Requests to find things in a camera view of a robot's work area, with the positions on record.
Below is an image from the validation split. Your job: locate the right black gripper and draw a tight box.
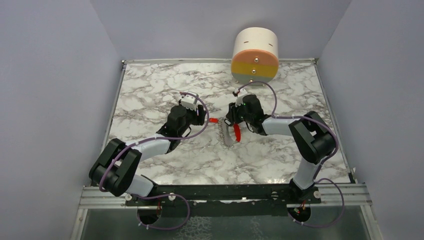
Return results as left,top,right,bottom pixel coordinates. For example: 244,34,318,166
225,99,253,125

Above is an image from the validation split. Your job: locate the silver spiral keyring holder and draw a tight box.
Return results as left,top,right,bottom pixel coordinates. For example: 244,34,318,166
217,117,238,149

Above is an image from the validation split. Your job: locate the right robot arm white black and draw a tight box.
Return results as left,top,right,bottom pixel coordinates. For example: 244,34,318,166
224,92,338,204

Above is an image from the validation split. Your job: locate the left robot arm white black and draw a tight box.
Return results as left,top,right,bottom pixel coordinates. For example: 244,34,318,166
88,104,208,206

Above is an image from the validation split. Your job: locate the round tricolour drawer box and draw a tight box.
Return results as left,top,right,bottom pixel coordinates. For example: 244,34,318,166
230,27,280,85

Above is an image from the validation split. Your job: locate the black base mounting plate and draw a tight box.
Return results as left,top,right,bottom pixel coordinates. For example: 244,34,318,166
127,181,321,218

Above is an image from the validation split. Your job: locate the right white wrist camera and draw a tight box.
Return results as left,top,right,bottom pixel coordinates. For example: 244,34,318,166
232,88,249,107

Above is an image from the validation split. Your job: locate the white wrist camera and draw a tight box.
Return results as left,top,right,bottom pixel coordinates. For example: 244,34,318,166
232,88,249,107
179,91,199,112

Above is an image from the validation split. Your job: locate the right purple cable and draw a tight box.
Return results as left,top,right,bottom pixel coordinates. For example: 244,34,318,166
236,81,346,229

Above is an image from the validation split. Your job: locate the purple cable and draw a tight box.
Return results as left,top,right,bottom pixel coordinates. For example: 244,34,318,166
98,92,211,231
236,81,346,229

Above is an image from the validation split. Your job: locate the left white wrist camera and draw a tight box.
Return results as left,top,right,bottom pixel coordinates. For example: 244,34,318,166
179,91,199,112

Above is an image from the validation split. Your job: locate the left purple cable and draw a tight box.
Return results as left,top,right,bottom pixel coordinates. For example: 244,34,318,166
98,92,211,231

